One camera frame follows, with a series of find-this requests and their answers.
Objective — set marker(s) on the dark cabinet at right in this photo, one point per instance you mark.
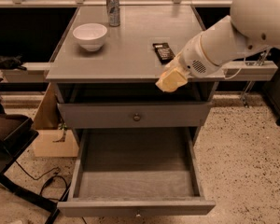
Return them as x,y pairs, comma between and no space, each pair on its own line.
278,87

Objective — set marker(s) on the white ceramic bowl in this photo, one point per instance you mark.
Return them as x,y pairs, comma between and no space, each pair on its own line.
90,36

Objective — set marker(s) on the closed grey upper drawer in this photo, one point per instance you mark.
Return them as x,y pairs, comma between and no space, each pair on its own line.
134,115

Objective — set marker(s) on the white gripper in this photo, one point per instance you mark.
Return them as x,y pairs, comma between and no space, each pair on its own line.
194,57

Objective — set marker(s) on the cardboard box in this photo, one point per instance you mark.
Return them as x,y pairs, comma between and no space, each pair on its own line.
54,138

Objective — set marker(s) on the grey drawer cabinet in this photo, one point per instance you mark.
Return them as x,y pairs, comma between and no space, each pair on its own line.
126,68

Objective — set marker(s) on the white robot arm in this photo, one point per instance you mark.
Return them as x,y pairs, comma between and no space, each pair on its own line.
251,27

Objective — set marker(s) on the black chair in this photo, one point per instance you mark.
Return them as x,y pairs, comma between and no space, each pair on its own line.
16,134

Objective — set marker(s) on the silver drink can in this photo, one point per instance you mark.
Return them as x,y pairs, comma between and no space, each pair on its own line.
113,12

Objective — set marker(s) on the open grey middle drawer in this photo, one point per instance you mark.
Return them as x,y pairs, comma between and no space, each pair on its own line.
136,173

